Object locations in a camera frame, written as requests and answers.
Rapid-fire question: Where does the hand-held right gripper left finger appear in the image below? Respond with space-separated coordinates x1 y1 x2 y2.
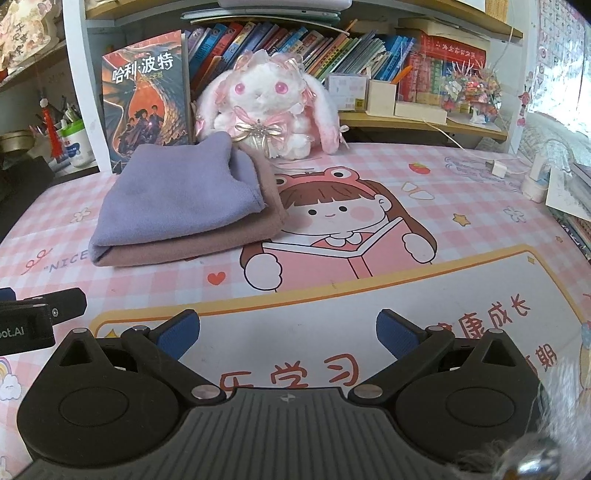
58 309 227 406

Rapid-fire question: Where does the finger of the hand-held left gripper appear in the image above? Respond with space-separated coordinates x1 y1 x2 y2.
16 287 88 326

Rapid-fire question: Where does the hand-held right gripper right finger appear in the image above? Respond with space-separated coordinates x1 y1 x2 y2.
348 309 520 406

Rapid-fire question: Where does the purple and brown sweater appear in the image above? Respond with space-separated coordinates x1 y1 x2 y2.
89 131 290 268

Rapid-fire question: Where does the black object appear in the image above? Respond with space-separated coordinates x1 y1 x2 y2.
0 156 54 241

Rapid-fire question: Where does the pink cartoon desk mat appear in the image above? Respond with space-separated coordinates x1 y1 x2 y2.
0 141 591 480

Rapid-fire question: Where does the white pen holder cup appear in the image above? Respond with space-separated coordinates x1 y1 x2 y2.
59 120 98 169

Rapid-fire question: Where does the round gold tin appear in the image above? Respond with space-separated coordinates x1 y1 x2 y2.
0 131 38 158

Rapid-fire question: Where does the red tassel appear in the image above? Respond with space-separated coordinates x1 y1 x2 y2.
39 97 66 163

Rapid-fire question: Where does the bunch of pens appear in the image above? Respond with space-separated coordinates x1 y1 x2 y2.
28 95 85 139

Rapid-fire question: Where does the wooden shelf board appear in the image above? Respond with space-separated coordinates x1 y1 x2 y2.
339 111 509 142

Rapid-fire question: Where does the small white bottle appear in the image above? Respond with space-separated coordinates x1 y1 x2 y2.
522 154 550 204

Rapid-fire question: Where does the stack of notebooks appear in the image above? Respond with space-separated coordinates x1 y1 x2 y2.
545 161 591 260

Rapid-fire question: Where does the dragon cover book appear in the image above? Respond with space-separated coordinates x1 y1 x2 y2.
100 30 191 175

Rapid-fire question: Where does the flat white box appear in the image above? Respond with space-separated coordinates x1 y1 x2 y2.
394 99 448 125

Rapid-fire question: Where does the white paper sheet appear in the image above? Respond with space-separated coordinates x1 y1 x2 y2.
545 166 591 219

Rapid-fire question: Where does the white open box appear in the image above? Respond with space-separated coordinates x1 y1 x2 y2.
367 79 398 116

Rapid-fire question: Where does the pink white plush bunny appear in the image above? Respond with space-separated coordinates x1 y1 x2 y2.
194 50 350 161

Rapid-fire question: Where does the clear labelled box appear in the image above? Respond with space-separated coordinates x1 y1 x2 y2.
325 73 369 112

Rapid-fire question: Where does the colourful paper flower bouquet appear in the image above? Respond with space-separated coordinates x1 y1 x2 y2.
441 65 504 126

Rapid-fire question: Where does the row of shelf books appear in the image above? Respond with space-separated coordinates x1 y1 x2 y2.
182 18 491 105

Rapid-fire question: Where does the white charger cable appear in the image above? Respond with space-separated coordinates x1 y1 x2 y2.
422 117 533 179

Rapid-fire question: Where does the cartoon wall sticker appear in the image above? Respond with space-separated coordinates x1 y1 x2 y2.
515 71 537 130

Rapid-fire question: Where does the letter chart wall poster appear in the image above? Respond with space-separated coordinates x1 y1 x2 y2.
538 0 591 80

